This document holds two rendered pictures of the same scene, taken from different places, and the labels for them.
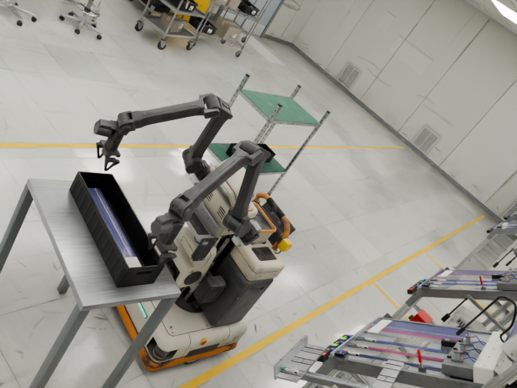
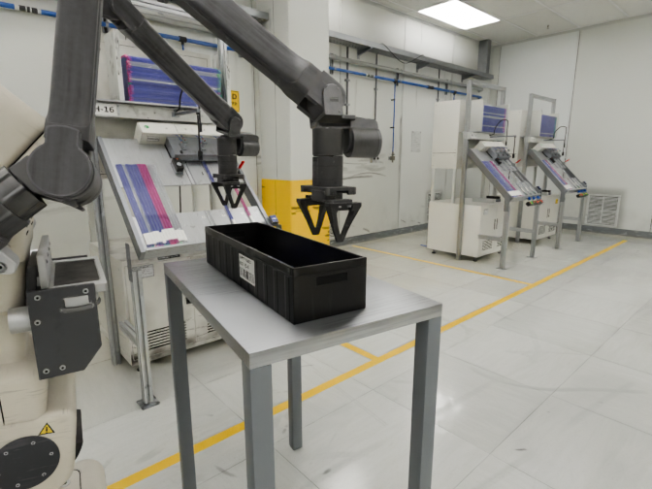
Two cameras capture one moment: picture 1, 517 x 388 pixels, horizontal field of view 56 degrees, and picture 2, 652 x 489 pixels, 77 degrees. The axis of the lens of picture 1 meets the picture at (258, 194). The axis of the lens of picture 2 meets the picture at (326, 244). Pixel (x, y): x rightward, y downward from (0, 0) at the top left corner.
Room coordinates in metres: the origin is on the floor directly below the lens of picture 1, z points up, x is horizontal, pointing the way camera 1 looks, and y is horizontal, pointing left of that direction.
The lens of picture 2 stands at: (2.58, 0.96, 1.11)
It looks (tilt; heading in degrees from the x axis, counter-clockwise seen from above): 12 degrees down; 203
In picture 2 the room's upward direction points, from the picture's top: straight up
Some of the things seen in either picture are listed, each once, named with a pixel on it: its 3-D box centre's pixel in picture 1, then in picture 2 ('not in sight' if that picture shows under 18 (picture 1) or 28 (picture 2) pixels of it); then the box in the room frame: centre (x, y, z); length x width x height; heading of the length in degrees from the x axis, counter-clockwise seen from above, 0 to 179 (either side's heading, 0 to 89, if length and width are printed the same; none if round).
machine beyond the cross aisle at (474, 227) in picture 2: not in sight; (472, 172); (-2.49, 0.61, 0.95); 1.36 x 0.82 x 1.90; 65
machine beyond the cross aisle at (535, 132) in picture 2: not in sight; (528, 170); (-3.80, 1.24, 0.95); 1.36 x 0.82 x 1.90; 65
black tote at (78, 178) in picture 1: (115, 225); (271, 260); (1.69, 0.42, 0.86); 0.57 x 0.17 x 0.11; 55
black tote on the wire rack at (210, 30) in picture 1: (202, 25); not in sight; (7.91, 2.33, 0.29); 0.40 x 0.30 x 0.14; 155
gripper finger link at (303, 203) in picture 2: (108, 161); (318, 211); (1.85, 0.63, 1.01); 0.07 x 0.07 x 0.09; 55
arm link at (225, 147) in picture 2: (173, 225); (228, 146); (1.53, 0.19, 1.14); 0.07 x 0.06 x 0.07; 156
